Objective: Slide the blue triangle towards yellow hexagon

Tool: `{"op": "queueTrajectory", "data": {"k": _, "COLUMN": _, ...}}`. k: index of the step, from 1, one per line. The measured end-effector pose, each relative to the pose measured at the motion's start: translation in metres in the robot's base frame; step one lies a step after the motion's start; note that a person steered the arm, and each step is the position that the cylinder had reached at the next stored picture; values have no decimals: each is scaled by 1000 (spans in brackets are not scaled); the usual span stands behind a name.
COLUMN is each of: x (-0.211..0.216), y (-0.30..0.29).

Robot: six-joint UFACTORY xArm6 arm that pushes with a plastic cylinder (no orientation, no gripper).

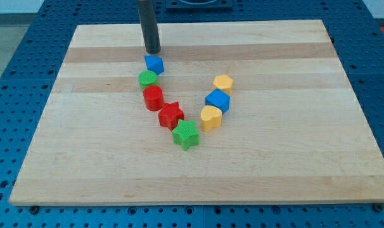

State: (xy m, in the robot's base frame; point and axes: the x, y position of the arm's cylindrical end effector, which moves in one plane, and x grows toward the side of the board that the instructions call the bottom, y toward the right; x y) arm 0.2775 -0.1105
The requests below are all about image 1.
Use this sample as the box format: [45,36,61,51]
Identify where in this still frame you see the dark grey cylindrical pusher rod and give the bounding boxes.
[137,0,161,54]

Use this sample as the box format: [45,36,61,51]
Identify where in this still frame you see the blue triangle block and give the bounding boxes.
[144,55,164,75]

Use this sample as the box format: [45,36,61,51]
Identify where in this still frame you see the yellow hexagon block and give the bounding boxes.
[213,75,233,95]

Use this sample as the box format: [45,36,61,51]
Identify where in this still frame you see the green cylinder block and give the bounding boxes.
[138,70,158,91]

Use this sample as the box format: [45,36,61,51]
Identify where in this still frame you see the red cylinder block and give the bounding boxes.
[143,85,163,111]

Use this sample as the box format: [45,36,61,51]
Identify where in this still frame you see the red star block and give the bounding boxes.
[158,101,184,131]

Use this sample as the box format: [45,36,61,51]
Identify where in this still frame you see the blue cube block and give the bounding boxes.
[205,89,231,114]

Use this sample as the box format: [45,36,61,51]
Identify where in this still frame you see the yellow heart block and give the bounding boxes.
[200,105,222,132]

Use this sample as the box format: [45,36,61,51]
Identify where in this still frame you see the green star block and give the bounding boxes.
[172,119,199,151]

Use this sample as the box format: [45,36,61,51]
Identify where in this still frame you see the light wooden board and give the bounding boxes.
[10,20,384,206]

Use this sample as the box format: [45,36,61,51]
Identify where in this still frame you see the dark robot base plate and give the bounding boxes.
[164,0,233,10]

